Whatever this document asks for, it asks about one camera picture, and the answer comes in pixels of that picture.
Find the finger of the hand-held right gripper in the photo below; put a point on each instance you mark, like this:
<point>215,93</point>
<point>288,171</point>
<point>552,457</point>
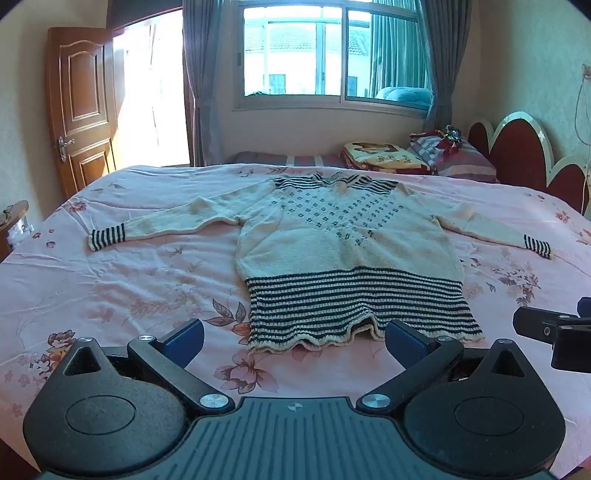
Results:
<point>585,308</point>
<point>535,323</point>

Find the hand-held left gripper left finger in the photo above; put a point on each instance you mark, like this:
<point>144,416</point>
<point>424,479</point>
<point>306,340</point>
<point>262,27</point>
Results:
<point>185,340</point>

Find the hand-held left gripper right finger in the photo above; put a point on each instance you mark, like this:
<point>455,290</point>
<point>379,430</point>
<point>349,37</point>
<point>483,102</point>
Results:
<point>405,344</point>

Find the cream striped knit sweater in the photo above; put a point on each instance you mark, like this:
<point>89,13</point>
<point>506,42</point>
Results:
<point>323,244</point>

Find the bed with pink floral sheet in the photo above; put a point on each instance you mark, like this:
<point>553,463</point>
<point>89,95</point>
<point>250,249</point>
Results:
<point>138,277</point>

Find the red scalloped headboard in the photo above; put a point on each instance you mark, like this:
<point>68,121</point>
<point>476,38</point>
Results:
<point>521,152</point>

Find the plaid folded cloth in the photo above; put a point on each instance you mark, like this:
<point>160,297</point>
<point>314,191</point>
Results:
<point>466,164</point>

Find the folded printed blanket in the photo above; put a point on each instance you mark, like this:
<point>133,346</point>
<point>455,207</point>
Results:
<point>383,157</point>

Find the red shiny bundle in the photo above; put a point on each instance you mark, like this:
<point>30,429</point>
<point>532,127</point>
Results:
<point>450,136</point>

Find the wooden chair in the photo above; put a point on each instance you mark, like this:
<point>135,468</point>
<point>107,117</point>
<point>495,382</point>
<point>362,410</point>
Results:
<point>11,221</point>

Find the brown wooden door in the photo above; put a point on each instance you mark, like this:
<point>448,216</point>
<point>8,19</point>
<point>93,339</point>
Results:
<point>83,115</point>

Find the teal quilt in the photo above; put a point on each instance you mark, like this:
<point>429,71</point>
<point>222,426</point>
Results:
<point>401,96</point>

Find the grey curtain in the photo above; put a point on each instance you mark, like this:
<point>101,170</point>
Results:
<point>207,92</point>
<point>443,69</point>

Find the sliding glass window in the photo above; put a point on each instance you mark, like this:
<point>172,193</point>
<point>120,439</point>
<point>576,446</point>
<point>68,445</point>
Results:
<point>295,50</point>

